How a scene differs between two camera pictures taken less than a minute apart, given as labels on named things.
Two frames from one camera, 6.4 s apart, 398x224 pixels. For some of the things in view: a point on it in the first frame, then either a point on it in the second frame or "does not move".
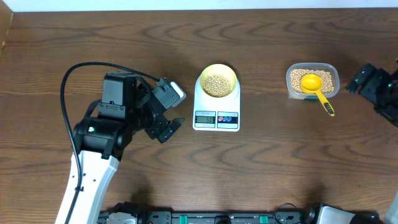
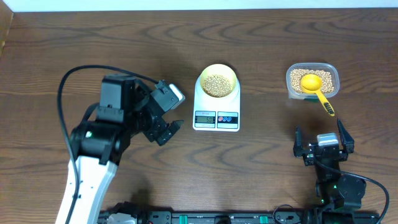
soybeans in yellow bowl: [216, 86] does not move
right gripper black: [369, 89] to [308, 157]
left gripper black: [159, 125] does not move
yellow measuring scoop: [311, 84] does not move
